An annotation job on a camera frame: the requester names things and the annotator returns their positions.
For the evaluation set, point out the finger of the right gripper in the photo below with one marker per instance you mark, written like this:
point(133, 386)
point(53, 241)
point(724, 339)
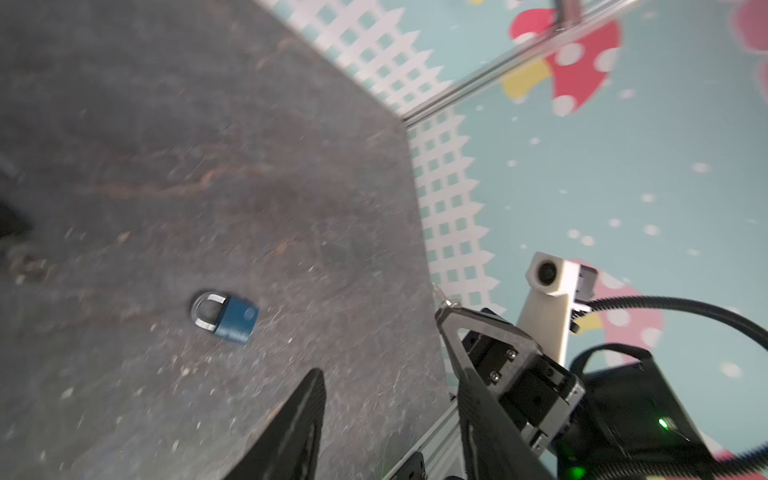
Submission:
point(484, 344)

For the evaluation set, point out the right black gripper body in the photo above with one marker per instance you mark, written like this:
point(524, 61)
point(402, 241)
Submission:
point(541, 411)

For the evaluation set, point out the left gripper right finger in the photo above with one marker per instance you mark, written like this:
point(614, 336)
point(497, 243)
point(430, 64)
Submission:
point(492, 446)

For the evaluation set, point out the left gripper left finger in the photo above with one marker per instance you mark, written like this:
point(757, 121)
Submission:
point(288, 448)

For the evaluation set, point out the blue padlock silver shackle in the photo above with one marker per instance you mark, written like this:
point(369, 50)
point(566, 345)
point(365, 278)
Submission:
point(235, 320)

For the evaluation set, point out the silver key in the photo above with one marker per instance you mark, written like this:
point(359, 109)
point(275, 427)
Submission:
point(28, 268)

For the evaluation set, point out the brass key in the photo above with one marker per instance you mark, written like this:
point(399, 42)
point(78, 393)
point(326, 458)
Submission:
point(441, 299)

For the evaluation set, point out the black padlock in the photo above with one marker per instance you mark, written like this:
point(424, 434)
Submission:
point(12, 223)

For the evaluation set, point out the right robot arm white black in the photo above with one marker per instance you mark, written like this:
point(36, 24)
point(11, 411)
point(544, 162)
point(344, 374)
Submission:
point(623, 422)

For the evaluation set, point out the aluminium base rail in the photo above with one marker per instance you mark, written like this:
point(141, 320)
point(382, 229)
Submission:
point(438, 454)

